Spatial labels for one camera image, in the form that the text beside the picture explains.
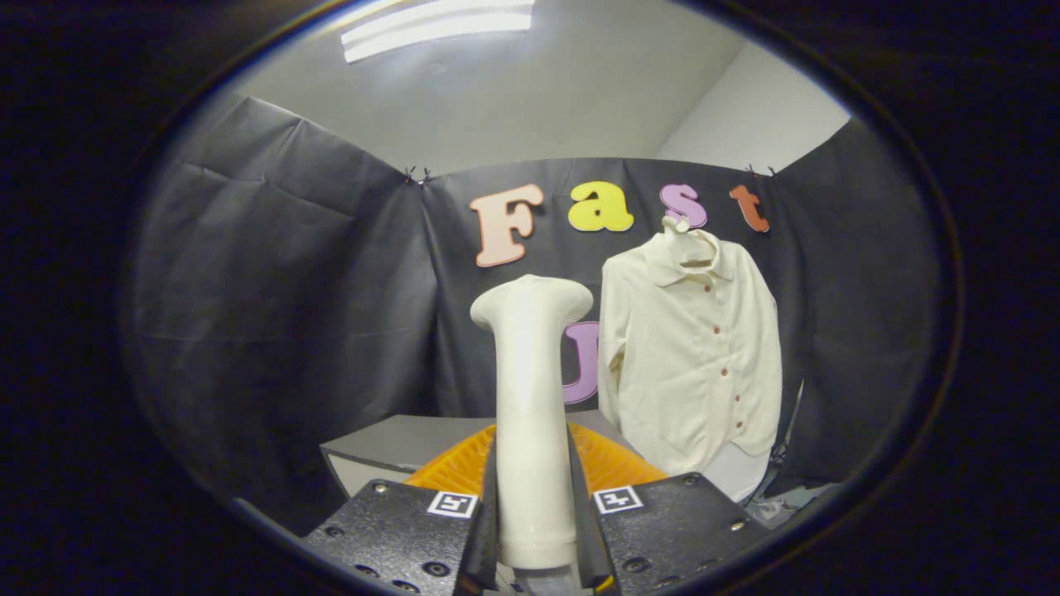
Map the white cabinet with grey top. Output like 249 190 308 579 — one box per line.
319 411 638 502

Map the white clothes hanger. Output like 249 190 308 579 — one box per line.
661 215 720 270

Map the ceiling light panel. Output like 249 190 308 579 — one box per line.
340 0 537 64

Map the white garment steamer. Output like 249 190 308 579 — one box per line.
470 274 594 596

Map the cream button shirt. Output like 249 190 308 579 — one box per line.
598 230 783 478

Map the black garment stand pole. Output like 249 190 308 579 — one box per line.
774 379 806 489

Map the black backdrop cloth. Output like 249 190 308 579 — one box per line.
124 93 941 514

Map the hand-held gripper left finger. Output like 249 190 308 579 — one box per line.
302 424 499 596

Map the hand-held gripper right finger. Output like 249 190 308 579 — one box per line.
567 424 775 593

